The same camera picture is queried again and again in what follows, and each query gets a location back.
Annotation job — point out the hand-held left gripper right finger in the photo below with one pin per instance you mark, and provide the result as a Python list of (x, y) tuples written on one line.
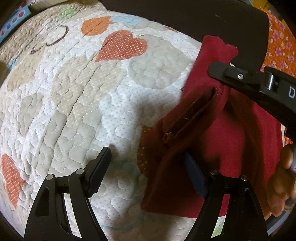
[(196, 175)]

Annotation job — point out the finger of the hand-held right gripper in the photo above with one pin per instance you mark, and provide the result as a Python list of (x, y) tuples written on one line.
[(233, 75)]

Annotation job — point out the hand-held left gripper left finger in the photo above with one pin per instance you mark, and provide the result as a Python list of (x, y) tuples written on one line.
[(99, 172)]

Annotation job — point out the dark red sweater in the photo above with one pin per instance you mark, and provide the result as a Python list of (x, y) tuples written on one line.
[(231, 139)]

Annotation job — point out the person's right hand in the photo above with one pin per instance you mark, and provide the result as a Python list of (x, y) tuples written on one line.
[(281, 183)]

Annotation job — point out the orange floral cloth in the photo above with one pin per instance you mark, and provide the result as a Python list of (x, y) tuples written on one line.
[(281, 44)]

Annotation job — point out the dark brown cloth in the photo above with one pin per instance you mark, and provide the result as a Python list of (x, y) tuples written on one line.
[(196, 20)]

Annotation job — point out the quilted heart print blanket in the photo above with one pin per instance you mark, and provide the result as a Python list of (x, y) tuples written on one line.
[(81, 104)]

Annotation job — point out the blue printed box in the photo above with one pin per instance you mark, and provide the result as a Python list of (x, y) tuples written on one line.
[(13, 25)]

